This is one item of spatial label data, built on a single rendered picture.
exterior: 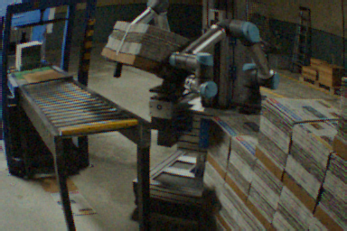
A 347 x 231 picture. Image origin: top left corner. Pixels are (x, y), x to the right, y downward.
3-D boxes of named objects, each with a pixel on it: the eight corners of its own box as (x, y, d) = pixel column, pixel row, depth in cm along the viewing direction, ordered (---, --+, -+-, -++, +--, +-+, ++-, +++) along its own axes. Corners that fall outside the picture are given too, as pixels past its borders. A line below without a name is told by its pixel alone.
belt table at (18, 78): (73, 87, 324) (73, 75, 321) (14, 97, 289) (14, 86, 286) (54, 74, 380) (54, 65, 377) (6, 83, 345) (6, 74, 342)
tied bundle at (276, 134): (315, 147, 172) (322, 100, 166) (342, 168, 145) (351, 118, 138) (253, 157, 163) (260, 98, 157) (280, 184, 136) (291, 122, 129)
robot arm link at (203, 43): (220, 13, 225) (164, 53, 200) (235, 16, 218) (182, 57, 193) (225, 29, 231) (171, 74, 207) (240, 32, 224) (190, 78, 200)
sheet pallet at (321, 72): (347, 92, 767) (348, 69, 752) (333, 94, 723) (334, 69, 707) (315, 79, 863) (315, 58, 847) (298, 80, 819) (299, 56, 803)
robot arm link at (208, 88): (219, 79, 193) (218, 98, 195) (203, 74, 202) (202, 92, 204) (204, 80, 189) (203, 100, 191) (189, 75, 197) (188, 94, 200)
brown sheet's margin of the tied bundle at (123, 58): (178, 80, 222) (181, 72, 222) (132, 64, 205) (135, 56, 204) (160, 75, 235) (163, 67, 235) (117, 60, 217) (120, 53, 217)
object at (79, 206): (98, 213, 268) (97, 212, 268) (64, 217, 253) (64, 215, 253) (78, 191, 298) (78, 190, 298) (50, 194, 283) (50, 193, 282)
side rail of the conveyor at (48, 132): (63, 158, 188) (61, 134, 185) (55, 159, 185) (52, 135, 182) (22, 98, 295) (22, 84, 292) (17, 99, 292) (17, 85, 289)
